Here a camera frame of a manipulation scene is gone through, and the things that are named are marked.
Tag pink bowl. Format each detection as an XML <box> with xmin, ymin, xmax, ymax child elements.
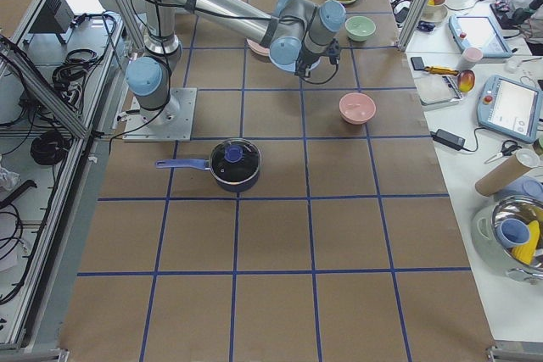
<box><xmin>339</xmin><ymin>92</ymin><xmax>377</xmax><ymax>125</ymax></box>

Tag blue teach pendant near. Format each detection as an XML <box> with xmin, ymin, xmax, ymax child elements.
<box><xmin>477</xmin><ymin>75</ymin><xmax>542</xmax><ymax>143</ymax></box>

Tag mint green bowl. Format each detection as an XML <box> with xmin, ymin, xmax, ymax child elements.
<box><xmin>345</xmin><ymin>15</ymin><xmax>377</xmax><ymax>42</ymax></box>

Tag glass pot lid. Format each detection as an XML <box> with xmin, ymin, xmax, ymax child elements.
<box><xmin>210</xmin><ymin>138</ymin><xmax>260</xmax><ymax>184</ymax></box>

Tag blue plate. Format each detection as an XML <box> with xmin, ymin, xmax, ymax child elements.
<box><xmin>270</xmin><ymin>58</ymin><xmax>321</xmax><ymax>74</ymax></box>

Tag blue teach pendant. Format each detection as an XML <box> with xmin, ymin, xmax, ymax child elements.
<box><xmin>477</xmin><ymin>75</ymin><xmax>542</xmax><ymax>143</ymax></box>
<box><xmin>448</xmin><ymin>15</ymin><xmax>512</xmax><ymax>59</ymax></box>

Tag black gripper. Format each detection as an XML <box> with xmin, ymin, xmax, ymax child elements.
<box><xmin>295</xmin><ymin>50</ymin><xmax>322</xmax><ymax>78</ymax></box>

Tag cream bowl with fruit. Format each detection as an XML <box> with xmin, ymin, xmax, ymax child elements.
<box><xmin>421</xmin><ymin>0</ymin><xmax>447</xmax><ymax>23</ymax></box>

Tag cardboard tube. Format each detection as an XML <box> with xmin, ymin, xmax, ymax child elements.
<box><xmin>474</xmin><ymin>148</ymin><xmax>540</xmax><ymax>197</ymax></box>

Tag pink plate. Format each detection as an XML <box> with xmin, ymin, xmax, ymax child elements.
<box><xmin>246</xmin><ymin>39</ymin><xmax>269</xmax><ymax>57</ymax></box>

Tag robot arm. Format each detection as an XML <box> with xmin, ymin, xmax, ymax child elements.
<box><xmin>143</xmin><ymin>0</ymin><xmax>346</xmax><ymax>81</ymax></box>

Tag steel mixing bowl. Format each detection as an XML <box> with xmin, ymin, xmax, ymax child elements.
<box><xmin>491</xmin><ymin>195</ymin><xmax>542</xmax><ymax>285</ymax></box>

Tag scissors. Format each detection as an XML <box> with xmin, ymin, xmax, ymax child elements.
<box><xmin>484</xmin><ymin>139</ymin><xmax>521</xmax><ymax>164</ymax></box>

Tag black power adapter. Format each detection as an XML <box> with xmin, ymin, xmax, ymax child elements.
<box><xmin>430</xmin><ymin>129</ymin><xmax>465</xmax><ymax>151</ymax></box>

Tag blue teach pendant far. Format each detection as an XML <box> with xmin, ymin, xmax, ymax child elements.
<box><xmin>448</xmin><ymin>15</ymin><xmax>512</xmax><ymax>59</ymax></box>

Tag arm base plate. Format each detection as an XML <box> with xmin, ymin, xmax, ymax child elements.
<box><xmin>122</xmin><ymin>87</ymin><xmax>198</xmax><ymax>142</ymax></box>

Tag dark blue saucepan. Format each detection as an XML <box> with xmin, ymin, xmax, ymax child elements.
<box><xmin>155</xmin><ymin>138</ymin><xmax>261</xmax><ymax>192</ymax></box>

